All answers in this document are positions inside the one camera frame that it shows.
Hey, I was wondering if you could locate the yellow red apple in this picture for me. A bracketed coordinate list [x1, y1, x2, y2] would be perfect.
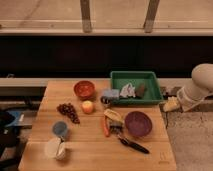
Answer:
[81, 100, 94, 114]

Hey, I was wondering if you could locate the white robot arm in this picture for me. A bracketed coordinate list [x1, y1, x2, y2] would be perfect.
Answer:
[163, 63, 213, 112]

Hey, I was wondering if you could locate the purple bowl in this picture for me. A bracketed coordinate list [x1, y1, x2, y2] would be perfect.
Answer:
[124, 111, 152, 137]

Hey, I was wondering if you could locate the red bowl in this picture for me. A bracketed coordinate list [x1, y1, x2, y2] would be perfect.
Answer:
[74, 80, 95, 100]

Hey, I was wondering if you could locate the green plastic bin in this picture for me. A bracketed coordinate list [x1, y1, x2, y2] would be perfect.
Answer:
[110, 71, 163, 105]

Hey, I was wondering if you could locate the dark brown object in bin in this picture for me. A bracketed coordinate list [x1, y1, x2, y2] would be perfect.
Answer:
[135, 83, 146, 98]

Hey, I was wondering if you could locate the white crumpled cloth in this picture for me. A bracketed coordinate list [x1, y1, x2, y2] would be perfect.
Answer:
[120, 83, 136, 98]

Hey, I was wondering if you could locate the orange carrot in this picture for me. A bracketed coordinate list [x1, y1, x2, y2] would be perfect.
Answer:
[102, 115, 110, 137]

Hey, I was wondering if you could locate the bunch of dark grapes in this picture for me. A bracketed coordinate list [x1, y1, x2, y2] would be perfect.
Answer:
[57, 103, 80, 124]

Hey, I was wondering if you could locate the blue cup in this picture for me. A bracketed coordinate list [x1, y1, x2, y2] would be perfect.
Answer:
[52, 121, 68, 139]

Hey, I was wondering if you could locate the white mug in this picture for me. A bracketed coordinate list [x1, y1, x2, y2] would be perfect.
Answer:
[44, 137, 66, 160]

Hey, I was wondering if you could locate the black blue equipment at left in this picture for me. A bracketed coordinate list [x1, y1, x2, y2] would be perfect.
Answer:
[0, 110, 21, 171]

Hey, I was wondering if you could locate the black handled knife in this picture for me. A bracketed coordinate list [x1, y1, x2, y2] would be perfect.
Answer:
[117, 135, 150, 154]

